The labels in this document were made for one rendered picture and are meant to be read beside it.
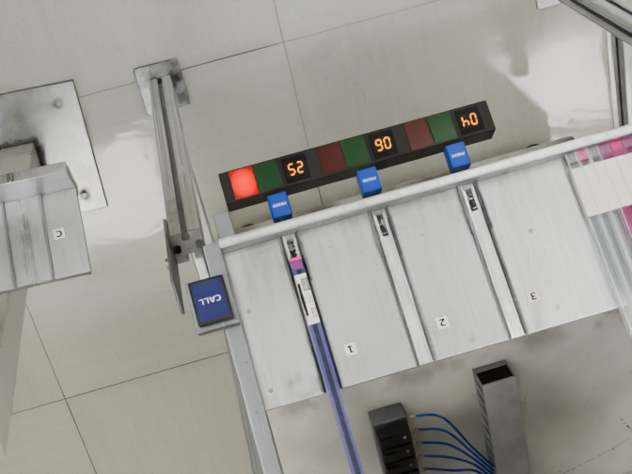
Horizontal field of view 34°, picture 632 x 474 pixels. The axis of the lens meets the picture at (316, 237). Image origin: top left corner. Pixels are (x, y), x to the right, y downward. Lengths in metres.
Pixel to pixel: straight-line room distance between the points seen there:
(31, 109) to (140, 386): 0.63
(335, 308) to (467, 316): 0.15
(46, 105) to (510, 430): 0.97
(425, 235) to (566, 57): 0.90
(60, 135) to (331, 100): 0.49
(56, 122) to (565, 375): 0.97
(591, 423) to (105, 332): 0.97
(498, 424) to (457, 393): 0.07
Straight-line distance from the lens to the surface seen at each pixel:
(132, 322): 2.10
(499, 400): 1.50
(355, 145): 1.27
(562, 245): 1.25
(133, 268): 2.04
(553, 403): 1.60
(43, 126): 1.91
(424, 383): 1.50
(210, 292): 1.17
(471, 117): 1.29
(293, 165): 1.26
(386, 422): 1.48
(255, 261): 1.22
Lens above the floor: 1.80
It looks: 62 degrees down
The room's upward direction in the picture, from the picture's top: 158 degrees clockwise
